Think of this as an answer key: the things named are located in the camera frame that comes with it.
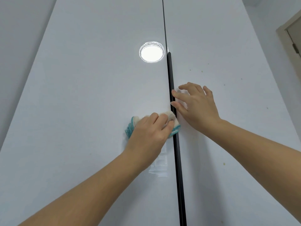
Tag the person's left hand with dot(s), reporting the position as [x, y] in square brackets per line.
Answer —
[147, 138]

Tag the person's right hand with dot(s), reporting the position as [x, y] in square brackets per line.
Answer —
[200, 110]

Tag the beige cloth with teal edge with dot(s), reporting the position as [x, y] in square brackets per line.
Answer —
[130, 125]

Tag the person's left forearm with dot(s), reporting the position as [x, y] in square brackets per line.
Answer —
[82, 195]

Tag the person's right forearm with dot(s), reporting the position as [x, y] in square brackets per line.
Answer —
[258, 157]

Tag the beige room door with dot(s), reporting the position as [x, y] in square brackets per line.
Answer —
[296, 30]
[282, 32]

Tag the metal door hinge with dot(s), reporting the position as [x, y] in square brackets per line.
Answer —
[295, 48]

